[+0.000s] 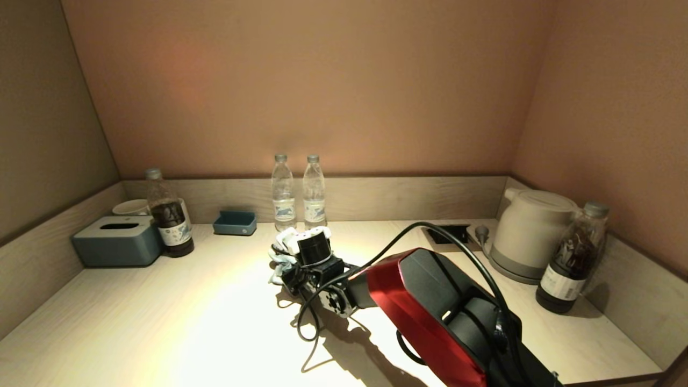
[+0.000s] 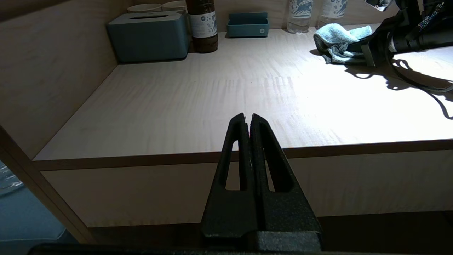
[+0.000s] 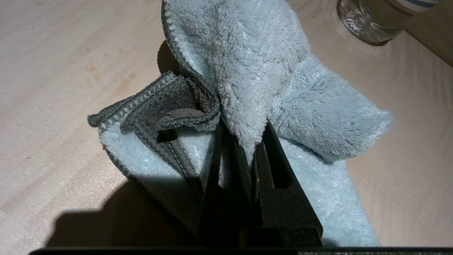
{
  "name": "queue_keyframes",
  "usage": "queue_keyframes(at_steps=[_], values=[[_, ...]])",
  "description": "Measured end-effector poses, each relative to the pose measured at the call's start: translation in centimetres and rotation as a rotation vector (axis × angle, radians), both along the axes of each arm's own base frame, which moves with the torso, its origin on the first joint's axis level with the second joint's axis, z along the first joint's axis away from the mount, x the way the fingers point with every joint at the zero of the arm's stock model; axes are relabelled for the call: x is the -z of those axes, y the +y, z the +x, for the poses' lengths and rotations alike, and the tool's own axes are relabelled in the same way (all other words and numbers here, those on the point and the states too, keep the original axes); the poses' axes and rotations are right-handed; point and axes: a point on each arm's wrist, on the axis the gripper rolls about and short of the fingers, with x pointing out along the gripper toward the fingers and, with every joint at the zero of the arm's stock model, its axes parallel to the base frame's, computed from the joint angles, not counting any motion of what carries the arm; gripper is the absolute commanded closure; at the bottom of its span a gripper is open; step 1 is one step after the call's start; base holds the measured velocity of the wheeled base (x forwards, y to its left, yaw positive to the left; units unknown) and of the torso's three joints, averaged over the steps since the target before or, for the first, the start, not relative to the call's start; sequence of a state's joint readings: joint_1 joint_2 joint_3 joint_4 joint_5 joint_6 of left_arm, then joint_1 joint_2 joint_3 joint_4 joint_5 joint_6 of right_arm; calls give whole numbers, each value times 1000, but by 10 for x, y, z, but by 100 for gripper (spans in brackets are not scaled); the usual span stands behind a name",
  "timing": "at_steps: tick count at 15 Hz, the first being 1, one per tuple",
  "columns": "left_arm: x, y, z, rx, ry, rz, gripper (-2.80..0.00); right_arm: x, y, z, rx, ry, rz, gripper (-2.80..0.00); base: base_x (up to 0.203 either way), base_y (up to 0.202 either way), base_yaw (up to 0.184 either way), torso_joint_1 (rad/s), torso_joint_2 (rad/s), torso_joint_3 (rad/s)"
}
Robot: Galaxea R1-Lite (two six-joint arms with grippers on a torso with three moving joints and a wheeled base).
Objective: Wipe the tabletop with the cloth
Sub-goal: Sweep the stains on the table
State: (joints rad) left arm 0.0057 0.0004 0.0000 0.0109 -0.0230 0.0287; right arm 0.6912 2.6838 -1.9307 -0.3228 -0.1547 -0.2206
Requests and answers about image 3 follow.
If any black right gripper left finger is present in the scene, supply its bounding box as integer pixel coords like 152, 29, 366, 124
196, 122, 256, 247

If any clear water bottle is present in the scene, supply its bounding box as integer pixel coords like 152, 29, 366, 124
336, 0, 441, 46

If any light blue microfibre cloth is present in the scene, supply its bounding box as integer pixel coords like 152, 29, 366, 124
88, 0, 393, 247

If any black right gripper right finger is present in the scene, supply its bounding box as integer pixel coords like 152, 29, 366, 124
255, 120, 323, 247

